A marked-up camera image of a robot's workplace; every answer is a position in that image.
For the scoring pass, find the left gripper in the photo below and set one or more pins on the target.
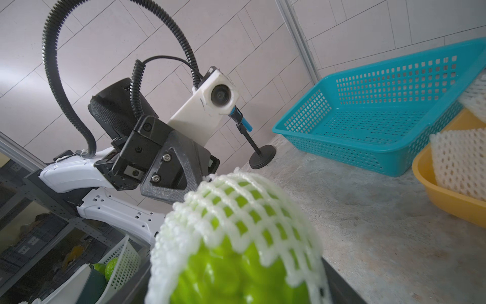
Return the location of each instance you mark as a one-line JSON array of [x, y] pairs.
[[166, 164]]

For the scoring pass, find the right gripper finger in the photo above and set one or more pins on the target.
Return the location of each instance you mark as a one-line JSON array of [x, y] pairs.
[[340, 291]]

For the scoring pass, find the green custard apple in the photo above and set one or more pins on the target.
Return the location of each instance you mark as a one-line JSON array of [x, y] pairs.
[[248, 246]]

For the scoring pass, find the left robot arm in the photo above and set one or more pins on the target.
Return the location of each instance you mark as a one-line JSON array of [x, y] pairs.
[[117, 109]]

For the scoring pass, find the white foam nets pile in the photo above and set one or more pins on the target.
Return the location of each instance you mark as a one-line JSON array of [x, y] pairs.
[[458, 158]]

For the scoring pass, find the microphone on black stand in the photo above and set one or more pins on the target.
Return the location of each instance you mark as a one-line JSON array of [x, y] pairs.
[[262, 156]]

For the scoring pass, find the green fruit in white basket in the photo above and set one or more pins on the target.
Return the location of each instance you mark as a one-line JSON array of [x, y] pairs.
[[106, 269]]

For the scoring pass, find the white perforated basket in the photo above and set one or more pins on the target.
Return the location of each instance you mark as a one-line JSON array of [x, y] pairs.
[[98, 283]]

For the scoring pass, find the yellow plastic tub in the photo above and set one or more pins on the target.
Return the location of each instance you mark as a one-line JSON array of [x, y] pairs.
[[467, 208]]

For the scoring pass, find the teal plastic basket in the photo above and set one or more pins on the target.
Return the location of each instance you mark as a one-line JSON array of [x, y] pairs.
[[380, 116]]

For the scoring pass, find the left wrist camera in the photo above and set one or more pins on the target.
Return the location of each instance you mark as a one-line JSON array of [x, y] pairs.
[[199, 117]]

